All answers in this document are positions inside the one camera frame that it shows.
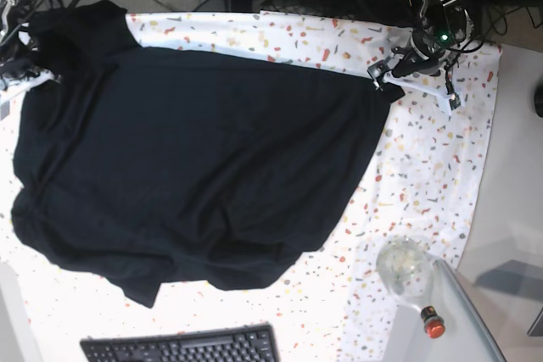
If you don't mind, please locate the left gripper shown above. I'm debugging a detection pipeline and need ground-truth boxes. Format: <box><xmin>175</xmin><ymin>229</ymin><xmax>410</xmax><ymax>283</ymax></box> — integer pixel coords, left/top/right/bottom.
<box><xmin>392</xmin><ymin>35</ymin><xmax>455</xmax><ymax>78</ymax></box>

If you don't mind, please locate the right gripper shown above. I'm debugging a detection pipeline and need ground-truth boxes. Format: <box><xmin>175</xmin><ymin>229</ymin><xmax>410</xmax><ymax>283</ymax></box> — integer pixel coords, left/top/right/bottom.
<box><xmin>1</xmin><ymin>36</ymin><xmax>41</xmax><ymax>82</ymax></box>

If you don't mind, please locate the black t-shirt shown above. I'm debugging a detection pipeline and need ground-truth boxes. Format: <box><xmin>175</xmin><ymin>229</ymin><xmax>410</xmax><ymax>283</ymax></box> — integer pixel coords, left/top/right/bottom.
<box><xmin>11</xmin><ymin>1</ymin><xmax>390</xmax><ymax>307</ymax></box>

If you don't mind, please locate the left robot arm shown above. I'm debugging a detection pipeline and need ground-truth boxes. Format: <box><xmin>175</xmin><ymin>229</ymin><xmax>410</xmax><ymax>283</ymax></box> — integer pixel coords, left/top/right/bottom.
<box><xmin>392</xmin><ymin>0</ymin><xmax>473</xmax><ymax>78</ymax></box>

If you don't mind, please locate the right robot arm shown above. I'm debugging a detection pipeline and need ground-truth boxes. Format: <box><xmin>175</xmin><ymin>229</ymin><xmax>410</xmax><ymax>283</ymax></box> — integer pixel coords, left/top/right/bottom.
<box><xmin>1</xmin><ymin>0</ymin><xmax>43</xmax><ymax>89</ymax></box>

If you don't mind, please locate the terrazzo pattern table cloth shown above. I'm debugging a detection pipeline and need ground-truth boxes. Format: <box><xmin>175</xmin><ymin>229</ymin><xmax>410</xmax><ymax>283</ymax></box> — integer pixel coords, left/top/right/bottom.
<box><xmin>1</xmin><ymin>11</ymin><xmax>501</xmax><ymax>361</ymax></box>

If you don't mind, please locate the clear glass bottle red cap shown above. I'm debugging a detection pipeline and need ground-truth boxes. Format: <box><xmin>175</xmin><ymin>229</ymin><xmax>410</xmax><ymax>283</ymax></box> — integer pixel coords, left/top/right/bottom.
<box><xmin>376</xmin><ymin>237</ymin><xmax>445</xmax><ymax>339</ymax></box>

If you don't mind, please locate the black keyboard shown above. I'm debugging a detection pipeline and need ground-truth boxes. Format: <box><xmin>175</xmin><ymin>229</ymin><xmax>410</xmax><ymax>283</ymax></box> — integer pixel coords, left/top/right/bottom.
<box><xmin>80</xmin><ymin>325</ymin><xmax>281</xmax><ymax>362</ymax></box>

